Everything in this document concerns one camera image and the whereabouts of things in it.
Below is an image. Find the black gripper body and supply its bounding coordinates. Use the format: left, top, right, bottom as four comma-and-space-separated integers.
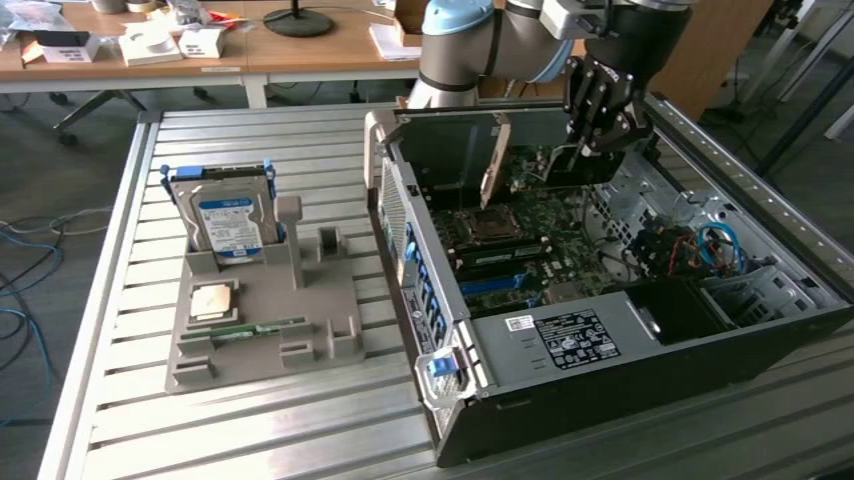
585, 3, 695, 85

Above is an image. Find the brown wooden cabinet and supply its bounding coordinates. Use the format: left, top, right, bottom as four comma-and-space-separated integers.
639, 0, 776, 121

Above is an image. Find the metal CPU socket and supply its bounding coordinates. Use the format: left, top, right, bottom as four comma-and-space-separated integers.
453, 207, 521, 242

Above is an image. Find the green motherboard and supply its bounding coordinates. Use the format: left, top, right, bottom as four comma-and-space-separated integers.
426, 142, 642, 321

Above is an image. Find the stack of white papers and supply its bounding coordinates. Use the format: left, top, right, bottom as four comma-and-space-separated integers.
369, 22, 423, 62

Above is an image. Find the brown cardboard box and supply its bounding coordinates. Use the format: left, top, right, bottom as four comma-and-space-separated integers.
393, 0, 429, 36

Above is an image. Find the grey chipset heat sink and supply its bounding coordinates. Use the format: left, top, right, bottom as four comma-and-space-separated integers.
546, 282, 602, 305

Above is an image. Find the blue expansion slot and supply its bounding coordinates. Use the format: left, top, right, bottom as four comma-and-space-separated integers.
458, 276, 533, 297

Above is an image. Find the wooden desk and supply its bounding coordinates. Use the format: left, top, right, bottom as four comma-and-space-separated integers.
0, 0, 252, 146
199, 0, 429, 109

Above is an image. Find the metal disk bay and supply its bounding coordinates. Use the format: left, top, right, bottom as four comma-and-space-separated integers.
699, 264, 826, 326

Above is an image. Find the black round lamp base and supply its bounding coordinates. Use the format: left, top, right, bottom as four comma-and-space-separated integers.
262, 0, 335, 39

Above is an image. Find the grey power supply unit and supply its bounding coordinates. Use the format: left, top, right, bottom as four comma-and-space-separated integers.
459, 292, 662, 396

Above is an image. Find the blue case latch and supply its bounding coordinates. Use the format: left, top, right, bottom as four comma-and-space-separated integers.
426, 352, 463, 377

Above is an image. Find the open black PC case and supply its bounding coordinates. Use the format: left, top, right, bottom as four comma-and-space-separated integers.
363, 92, 854, 469

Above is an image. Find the small white box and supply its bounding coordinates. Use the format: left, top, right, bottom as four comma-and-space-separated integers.
178, 27, 227, 60

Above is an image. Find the grey printed parts rack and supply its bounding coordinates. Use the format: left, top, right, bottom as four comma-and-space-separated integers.
163, 194, 369, 396

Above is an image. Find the white box with tape roll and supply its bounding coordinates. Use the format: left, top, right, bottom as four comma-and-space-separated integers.
118, 22, 186, 67

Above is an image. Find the green RAM stick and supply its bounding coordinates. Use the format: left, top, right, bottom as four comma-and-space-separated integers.
206, 317, 308, 342

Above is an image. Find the square CPU chip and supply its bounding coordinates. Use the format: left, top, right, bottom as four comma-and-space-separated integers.
190, 285, 236, 319

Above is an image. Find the white labelled box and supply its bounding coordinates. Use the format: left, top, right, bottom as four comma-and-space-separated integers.
39, 35, 102, 64

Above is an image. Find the flat black device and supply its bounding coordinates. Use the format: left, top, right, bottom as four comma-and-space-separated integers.
32, 29, 92, 49

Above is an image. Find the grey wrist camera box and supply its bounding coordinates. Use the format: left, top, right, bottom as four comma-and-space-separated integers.
538, 0, 602, 39

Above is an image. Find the blue data wire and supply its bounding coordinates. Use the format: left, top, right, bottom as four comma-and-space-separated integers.
693, 218, 749, 276

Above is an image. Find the black wire bundle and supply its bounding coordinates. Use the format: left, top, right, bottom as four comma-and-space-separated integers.
630, 224, 702, 279

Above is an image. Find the hard disk in blue frame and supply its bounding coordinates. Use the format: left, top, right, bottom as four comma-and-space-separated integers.
159, 159, 288, 266

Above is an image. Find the white floor cable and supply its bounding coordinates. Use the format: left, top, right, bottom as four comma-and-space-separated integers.
0, 207, 112, 236

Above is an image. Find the blue floor cable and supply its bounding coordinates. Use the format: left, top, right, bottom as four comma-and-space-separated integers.
0, 222, 66, 426

